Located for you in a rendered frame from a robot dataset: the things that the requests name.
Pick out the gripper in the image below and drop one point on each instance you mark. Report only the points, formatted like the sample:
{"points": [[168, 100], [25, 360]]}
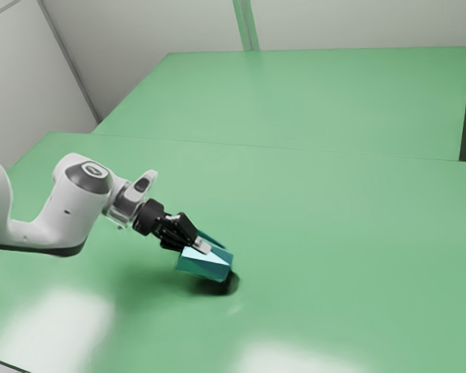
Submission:
{"points": [[155, 219]]}

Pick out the teal faceted mug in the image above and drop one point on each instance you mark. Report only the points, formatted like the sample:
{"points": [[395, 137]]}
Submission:
{"points": [[206, 266]]}

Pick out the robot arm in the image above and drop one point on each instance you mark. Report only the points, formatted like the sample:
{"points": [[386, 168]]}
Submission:
{"points": [[62, 210]]}

